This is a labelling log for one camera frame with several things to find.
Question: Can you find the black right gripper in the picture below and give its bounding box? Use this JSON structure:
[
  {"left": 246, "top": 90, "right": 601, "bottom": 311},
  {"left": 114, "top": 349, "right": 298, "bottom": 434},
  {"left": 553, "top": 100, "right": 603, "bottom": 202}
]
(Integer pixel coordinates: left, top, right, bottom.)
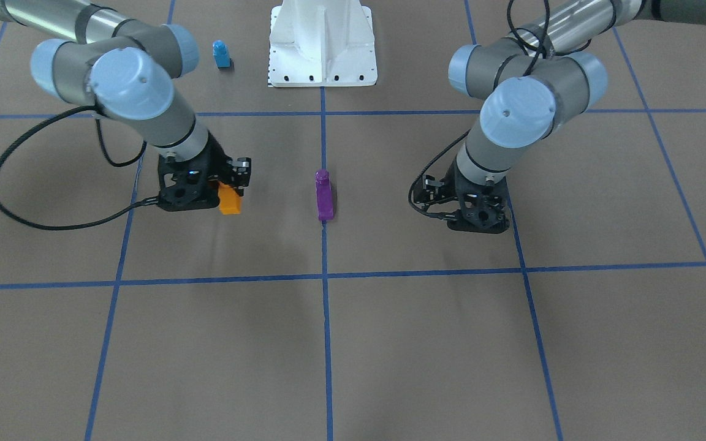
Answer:
[{"left": 156, "top": 135, "right": 252, "bottom": 212}]

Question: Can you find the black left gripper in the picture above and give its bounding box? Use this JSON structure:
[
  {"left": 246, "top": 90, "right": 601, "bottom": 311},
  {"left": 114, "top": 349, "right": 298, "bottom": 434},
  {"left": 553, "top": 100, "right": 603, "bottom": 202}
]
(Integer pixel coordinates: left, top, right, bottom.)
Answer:
[{"left": 421, "top": 165, "right": 511, "bottom": 234}]

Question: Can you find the orange trapezoid block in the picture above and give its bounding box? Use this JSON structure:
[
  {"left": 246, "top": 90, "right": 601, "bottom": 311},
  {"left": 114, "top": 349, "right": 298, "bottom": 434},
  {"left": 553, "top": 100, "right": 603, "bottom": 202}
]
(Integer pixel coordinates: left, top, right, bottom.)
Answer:
[{"left": 218, "top": 182, "right": 242, "bottom": 216}]

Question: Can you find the purple trapezoid block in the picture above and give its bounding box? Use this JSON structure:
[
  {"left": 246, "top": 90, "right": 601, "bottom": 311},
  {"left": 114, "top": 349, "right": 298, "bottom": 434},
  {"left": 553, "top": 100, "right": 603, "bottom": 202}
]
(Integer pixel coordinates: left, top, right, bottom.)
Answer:
[{"left": 314, "top": 168, "right": 335, "bottom": 222}]

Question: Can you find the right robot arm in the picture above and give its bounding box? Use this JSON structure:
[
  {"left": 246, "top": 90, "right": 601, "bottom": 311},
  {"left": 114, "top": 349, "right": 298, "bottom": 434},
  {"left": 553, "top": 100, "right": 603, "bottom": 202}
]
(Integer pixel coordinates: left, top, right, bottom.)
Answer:
[{"left": 0, "top": 1, "right": 251, "bottom": 214}]

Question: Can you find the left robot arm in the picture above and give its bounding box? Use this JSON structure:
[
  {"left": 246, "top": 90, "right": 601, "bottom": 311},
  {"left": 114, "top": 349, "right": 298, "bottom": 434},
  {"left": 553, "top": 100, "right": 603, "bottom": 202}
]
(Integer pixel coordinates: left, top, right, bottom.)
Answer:
[{"left": 408, "top": 1, "right": 706, "bottom": 234}]

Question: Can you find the blue block near base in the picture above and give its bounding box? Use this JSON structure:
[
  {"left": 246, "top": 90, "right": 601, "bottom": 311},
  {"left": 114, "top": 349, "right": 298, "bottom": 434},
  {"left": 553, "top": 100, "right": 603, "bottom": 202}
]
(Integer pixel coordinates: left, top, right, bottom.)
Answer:
[{"left": 212, "top": 40, "right": 232, "bottom": 68}]

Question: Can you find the brown paper mat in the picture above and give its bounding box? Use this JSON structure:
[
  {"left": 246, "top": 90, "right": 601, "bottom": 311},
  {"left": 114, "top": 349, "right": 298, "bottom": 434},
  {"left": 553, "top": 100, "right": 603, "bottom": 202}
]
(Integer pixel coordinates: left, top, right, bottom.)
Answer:
[{"left": 0, "top": 1, "right": 706, "bottom": 440}]

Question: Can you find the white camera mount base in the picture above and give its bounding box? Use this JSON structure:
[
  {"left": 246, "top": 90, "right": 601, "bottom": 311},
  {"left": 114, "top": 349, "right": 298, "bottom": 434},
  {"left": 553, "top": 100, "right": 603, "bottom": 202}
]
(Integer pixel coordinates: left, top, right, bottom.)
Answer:
[{"left": 267, "top": 1, "right": 378, "bottom": 88}]

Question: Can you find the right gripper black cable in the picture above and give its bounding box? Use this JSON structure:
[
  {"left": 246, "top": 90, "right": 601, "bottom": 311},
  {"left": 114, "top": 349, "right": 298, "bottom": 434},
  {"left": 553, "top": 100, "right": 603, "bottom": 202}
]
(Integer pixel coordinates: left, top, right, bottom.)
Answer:
[{"left": 0, "top": 105, "right": 164, "bottom": 232}]

